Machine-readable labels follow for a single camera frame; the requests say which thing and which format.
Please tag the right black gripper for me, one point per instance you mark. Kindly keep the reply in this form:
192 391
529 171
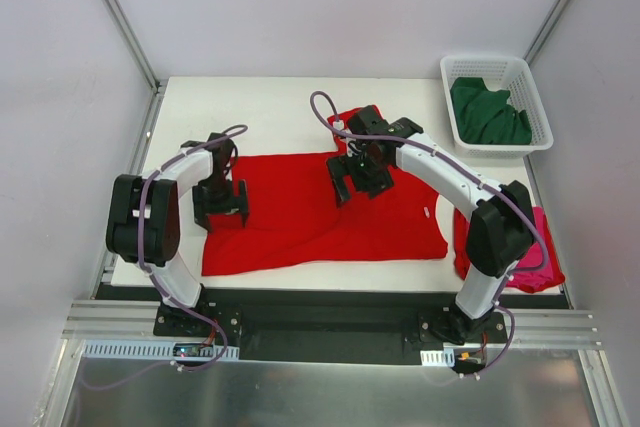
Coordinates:
353 175

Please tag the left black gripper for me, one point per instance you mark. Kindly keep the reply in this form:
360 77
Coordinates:
220 195

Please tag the red t shirt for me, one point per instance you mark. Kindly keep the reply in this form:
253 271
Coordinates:
294 219
528 282

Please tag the white plastic basket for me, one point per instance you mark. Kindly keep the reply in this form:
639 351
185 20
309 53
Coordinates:
498 72

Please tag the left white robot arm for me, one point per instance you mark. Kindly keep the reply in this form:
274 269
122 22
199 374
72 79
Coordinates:
144 223

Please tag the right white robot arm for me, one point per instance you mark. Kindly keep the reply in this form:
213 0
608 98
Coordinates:
500 216

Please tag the folded red t shirt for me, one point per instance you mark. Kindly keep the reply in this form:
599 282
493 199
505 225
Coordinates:
528 282

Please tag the green t shirt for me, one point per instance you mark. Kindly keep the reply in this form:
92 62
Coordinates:
486 117

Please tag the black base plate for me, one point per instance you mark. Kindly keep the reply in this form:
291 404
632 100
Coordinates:
381 328

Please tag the aluminium rail frame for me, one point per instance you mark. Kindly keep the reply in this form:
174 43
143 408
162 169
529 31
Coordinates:
554 374

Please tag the left white cable duct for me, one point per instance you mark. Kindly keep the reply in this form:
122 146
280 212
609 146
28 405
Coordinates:
158 350

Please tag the white cable duct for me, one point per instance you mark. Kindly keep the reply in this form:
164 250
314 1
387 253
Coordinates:
437 358
158 350

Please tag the right white cable duct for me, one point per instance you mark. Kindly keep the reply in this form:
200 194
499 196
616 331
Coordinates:
437 358

